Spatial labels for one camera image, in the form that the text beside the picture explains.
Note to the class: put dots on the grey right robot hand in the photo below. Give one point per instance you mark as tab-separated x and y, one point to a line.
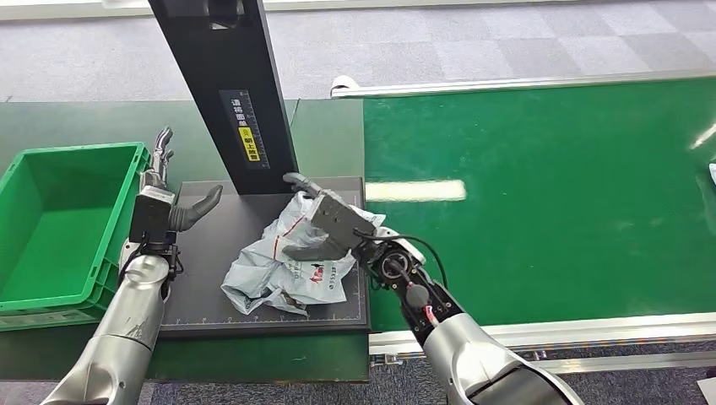
319	251

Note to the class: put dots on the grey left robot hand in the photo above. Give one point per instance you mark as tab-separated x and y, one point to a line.
187	215

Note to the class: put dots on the grey mailer package red print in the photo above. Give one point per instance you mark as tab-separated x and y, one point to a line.
263	274

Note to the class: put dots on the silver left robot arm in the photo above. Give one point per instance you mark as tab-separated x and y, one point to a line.
123	324

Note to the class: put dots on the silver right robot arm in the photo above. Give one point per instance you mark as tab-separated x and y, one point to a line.
470	352

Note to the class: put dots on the white conveyor end cap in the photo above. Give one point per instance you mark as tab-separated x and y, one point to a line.
341	85

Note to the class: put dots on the green conveyor belt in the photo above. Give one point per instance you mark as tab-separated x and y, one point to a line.
559	195

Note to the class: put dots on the pale plastic package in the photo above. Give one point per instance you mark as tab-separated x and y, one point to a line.
713	173

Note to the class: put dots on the yellow black label sticker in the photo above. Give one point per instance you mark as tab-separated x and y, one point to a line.
245	129

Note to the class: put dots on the green plastic crate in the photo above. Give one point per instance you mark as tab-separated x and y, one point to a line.
50	223

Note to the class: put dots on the black scanner column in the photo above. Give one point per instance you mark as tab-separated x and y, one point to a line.
224	56

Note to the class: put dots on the pale grey board corner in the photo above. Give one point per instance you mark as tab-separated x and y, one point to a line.
707	391

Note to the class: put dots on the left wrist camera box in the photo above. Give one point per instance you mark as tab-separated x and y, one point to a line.
150	218

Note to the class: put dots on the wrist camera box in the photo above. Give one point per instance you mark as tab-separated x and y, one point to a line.
341	221
150	218

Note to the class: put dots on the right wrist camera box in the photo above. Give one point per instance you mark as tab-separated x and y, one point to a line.
341	221

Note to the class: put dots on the black scanner base plate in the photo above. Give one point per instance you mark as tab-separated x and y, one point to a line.
212	257

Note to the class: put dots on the aluminium conveyor rail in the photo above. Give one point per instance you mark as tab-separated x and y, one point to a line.
503	85
615	327

